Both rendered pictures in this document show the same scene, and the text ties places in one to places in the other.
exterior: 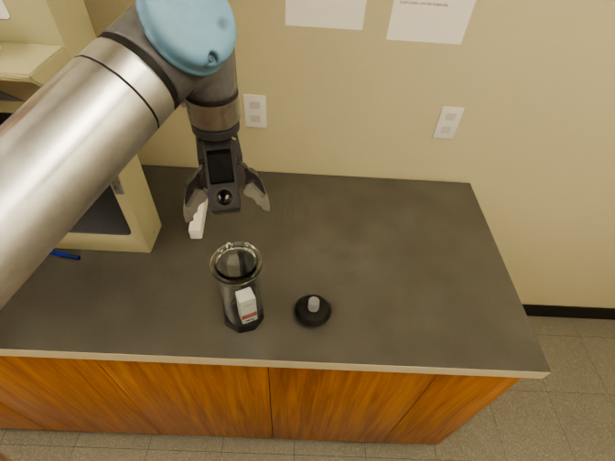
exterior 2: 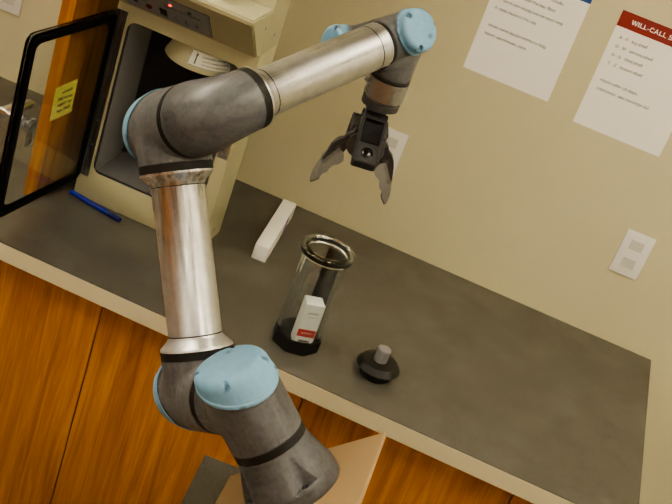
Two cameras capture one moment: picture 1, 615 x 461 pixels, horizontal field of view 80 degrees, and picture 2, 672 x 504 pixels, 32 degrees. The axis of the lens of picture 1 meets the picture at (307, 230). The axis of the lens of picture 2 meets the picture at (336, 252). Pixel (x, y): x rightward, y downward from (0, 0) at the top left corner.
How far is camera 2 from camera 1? 1.58 m
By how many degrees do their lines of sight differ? 22
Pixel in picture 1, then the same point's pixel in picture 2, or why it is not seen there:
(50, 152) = (348, 55)
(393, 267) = (494, 383)
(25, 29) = not seen: outside the picture
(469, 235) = (613, 400)
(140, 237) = not seen: hidden behind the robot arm
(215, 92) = (396, 76)
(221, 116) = (391, 94)
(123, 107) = (376, 51)
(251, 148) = (360, 198)
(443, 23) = (641, 126)
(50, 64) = (263, 19)
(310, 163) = (432, 249)
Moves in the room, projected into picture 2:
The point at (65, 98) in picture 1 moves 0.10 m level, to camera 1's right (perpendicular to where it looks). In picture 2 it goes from (359, 39) to (416, 64)
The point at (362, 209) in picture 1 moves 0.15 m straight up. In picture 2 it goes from (481, 321) to (506, 268)
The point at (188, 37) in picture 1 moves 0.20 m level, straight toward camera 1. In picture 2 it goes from (414, 36) to (422, 79)
